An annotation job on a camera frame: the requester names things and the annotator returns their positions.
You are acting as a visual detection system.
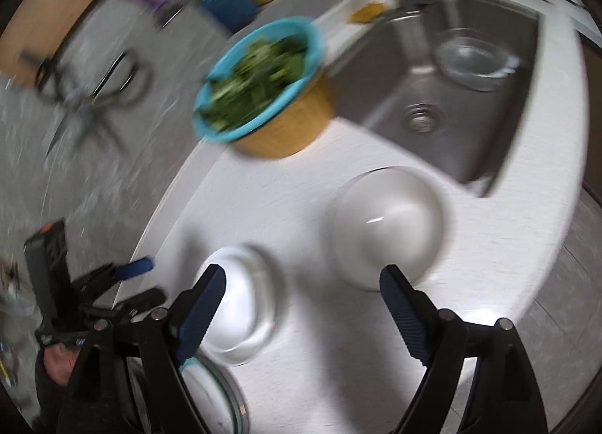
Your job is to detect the large teal rimmed plate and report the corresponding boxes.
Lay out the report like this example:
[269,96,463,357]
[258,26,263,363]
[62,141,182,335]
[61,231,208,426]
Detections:
[179,353,250,434]

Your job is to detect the left hand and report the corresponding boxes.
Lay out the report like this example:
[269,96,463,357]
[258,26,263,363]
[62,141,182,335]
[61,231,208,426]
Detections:
[43,344,80,387]

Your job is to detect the wide white teal-tinted bowl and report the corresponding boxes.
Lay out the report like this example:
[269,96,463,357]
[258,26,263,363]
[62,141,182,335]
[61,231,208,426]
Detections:
[197,244,278,366]

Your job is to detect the white deep bowl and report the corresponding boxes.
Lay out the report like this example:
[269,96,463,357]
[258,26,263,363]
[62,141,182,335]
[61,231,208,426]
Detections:
[328,167,448,291]

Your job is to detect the yellow basket with teal colander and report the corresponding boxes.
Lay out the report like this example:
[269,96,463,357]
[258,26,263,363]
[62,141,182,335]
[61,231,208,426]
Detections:
[192,16,335,160]

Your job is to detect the leafy green vegetables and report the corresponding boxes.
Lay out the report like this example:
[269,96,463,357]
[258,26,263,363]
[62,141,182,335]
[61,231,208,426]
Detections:
[199,35,307,132]

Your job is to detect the stainless steel sink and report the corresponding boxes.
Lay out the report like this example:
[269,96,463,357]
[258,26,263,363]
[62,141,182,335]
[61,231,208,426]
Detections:
[328,0,540,196]

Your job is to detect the glass bowl in sink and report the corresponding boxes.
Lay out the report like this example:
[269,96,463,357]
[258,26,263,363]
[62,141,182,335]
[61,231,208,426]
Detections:
[434,35,520,93]

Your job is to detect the blue container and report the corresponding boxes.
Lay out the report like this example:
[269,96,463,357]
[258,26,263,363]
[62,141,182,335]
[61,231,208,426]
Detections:
[202,0,258,34]

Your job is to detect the black handled scissors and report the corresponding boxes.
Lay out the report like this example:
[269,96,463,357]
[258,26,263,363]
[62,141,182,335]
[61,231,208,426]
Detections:
[20,49,153,155]

